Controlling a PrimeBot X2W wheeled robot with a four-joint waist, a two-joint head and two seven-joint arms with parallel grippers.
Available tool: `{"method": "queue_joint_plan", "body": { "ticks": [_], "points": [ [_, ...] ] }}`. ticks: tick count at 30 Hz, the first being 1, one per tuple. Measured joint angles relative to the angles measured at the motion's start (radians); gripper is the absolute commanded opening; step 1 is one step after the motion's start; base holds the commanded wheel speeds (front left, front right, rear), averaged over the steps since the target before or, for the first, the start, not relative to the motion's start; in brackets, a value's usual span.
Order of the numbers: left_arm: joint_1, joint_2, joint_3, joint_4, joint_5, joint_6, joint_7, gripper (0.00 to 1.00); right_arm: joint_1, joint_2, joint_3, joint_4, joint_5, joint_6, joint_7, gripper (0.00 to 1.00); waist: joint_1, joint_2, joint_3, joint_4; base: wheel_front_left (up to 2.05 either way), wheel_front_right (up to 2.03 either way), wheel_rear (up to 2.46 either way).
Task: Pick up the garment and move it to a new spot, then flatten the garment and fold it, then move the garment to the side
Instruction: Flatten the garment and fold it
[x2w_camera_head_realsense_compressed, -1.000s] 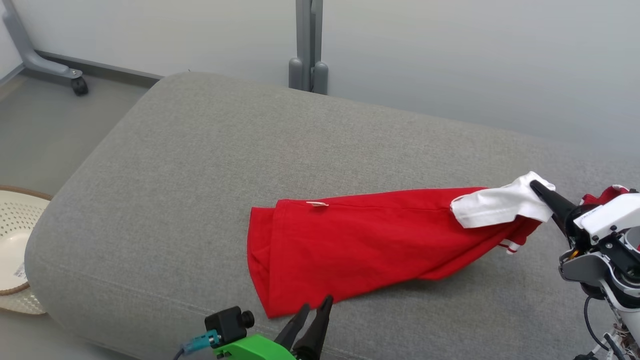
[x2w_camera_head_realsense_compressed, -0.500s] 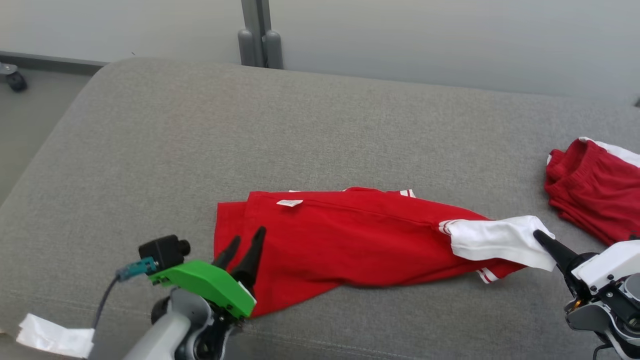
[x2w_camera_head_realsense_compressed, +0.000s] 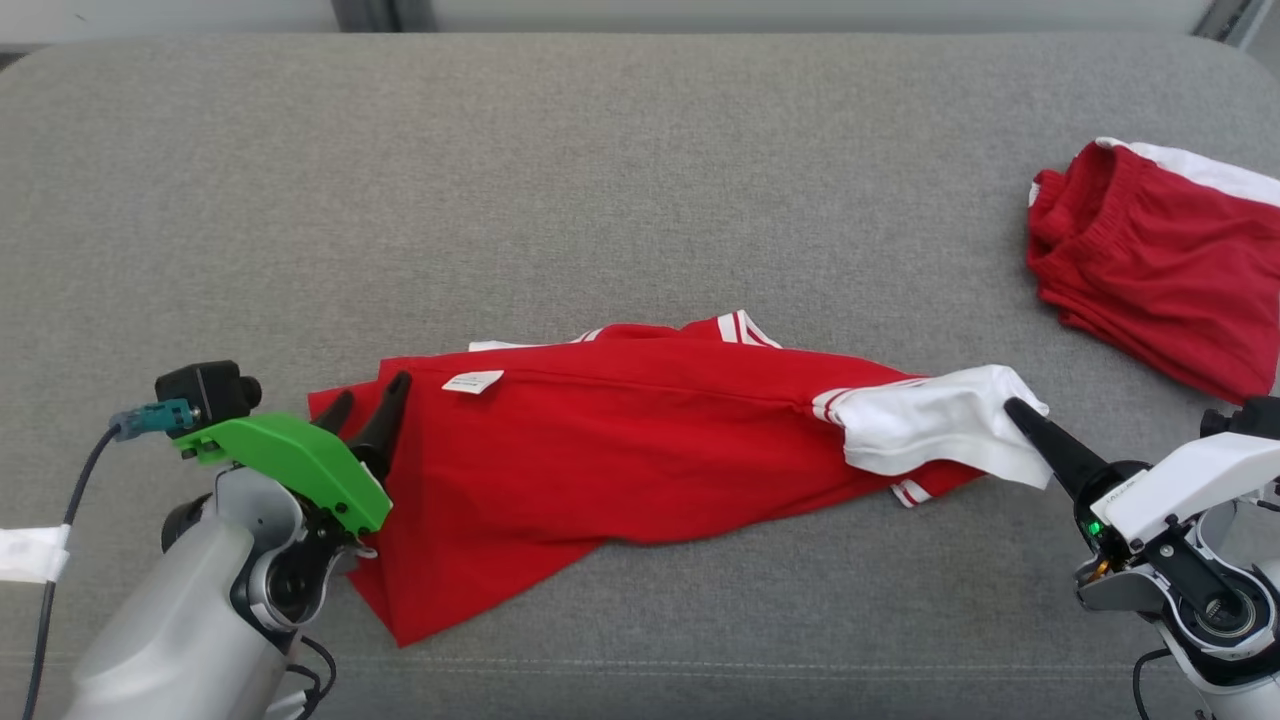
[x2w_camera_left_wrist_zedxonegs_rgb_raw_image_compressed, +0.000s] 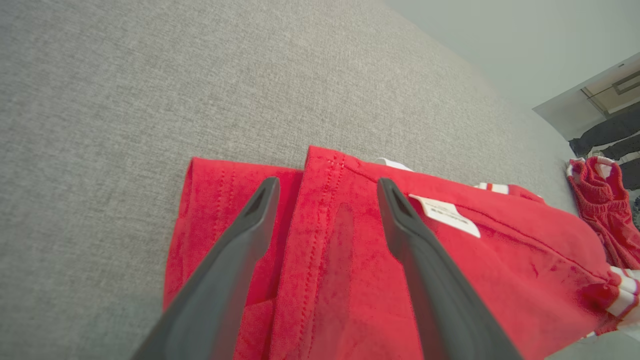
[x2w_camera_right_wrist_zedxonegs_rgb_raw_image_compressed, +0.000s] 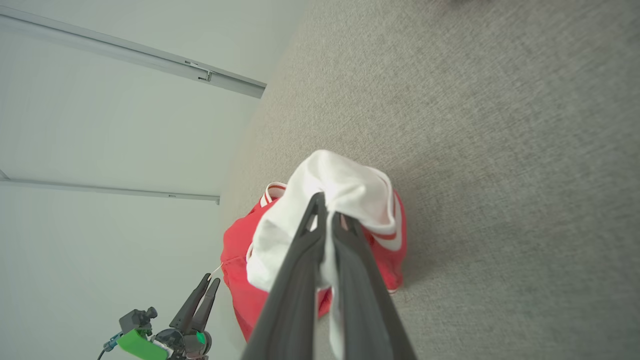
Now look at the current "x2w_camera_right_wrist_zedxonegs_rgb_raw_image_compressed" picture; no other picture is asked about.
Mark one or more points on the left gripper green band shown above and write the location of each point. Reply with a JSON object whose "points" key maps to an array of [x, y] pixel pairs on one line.
{"points": [[145, 347]]}

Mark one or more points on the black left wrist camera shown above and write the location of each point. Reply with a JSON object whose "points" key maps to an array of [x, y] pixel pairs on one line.
{"points": [[136, 320]]}

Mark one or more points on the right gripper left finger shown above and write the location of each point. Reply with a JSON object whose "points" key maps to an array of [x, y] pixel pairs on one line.
{"points": [[295, 300]]}

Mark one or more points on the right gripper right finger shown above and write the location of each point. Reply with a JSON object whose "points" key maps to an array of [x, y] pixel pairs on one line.
{"points": [[365, 310]]}

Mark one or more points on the grey metal frame post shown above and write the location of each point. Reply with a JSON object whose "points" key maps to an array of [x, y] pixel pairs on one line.
{"points": [[125, 52]]}

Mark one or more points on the red jersey white sleeves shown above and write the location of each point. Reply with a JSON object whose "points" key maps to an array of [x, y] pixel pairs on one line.
{"points": [[350, 190]]}

